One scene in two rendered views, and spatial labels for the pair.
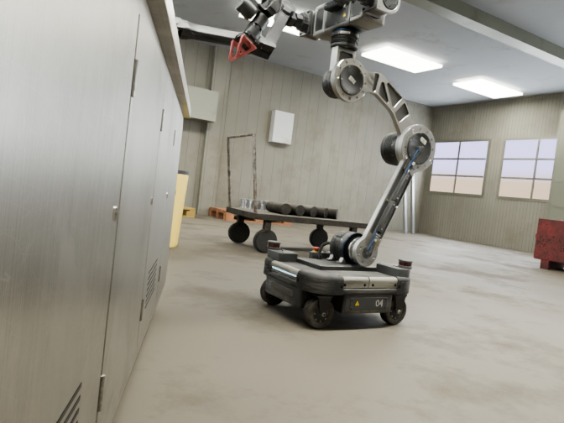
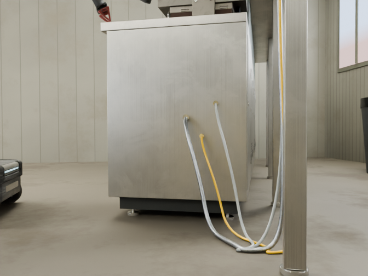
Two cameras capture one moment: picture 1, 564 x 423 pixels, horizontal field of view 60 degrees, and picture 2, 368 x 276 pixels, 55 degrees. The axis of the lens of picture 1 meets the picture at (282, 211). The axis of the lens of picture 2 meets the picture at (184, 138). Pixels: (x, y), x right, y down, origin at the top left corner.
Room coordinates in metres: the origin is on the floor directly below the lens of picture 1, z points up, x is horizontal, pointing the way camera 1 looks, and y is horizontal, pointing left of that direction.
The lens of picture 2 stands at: (3.60, 1.42, 0.41)
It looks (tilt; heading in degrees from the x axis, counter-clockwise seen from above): 1 degrees down; 202
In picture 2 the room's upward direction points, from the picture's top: straight up
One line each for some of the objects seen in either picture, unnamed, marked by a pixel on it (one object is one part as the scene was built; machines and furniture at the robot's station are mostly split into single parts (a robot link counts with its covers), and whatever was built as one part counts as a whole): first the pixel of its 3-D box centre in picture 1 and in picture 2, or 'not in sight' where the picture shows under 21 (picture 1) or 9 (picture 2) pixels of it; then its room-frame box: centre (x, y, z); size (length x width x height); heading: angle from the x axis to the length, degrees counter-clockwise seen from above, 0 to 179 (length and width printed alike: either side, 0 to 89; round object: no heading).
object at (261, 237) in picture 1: (295, 197); not in sight; (4.93, -0.12, 0.53); 1.42 x 0.79 x 1.07; 121
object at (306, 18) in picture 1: (300, 22); not in sight; (2.51, 0.02, 1.45); 0.09 x 0.08 x 0.12; 31
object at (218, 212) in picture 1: (250, 210); not in sight; (8.63, 0.56, 0.19); 1.29 x 0.90 x 0.37; 121
